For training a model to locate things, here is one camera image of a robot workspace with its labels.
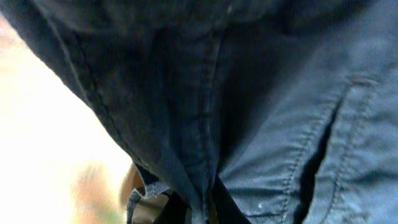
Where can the navy blue shorts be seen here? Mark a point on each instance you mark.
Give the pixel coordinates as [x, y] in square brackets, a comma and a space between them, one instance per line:
[291, 103]

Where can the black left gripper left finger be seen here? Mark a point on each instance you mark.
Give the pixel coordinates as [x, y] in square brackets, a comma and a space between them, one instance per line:
[173, 212]

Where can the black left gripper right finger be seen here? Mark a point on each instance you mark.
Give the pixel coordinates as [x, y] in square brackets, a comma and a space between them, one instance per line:
[227, 211]

